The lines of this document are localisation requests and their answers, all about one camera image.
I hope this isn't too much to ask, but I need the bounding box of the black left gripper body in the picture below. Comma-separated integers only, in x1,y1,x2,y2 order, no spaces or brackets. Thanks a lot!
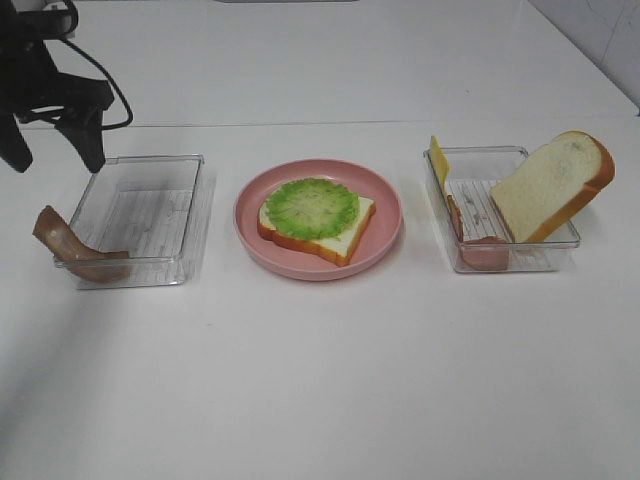
1,9,114,124

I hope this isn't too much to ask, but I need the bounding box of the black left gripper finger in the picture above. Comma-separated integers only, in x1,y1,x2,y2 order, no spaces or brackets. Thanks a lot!
0,107,33,173
54,107,105,173

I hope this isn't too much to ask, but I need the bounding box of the bacon strip tray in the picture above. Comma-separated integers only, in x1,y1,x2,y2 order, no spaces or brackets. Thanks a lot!
446,195,509,272
32,205,131,283

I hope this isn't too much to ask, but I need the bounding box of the green lettuce leaf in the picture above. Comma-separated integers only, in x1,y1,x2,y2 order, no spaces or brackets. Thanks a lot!
266,178,359,241

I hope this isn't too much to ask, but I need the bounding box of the bread slice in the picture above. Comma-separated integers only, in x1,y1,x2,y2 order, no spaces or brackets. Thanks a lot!
258,196,376,267

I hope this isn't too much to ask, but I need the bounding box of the yellow cheese slice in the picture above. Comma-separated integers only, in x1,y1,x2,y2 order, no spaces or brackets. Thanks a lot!
429,135,451,211

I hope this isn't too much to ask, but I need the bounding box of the clear plastic tray left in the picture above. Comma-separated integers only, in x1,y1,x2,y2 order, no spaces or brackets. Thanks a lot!
54,155,216,290

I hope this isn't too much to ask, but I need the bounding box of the clear plastic tray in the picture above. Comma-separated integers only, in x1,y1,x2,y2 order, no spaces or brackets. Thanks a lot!
54,155,216,290
423,146,581,274

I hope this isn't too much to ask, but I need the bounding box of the pink round plate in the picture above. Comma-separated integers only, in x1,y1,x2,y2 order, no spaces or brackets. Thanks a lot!
234,159,403,281

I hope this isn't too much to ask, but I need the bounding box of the clear plastic tray right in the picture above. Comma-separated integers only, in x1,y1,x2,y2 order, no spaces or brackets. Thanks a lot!
423,146,581,274

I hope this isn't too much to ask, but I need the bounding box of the bread slice right tray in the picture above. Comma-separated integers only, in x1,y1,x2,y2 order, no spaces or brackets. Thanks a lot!
490,130,615,243

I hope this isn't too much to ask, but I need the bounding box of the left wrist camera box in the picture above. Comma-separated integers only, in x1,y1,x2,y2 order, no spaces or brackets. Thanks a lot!
18,4,79,39

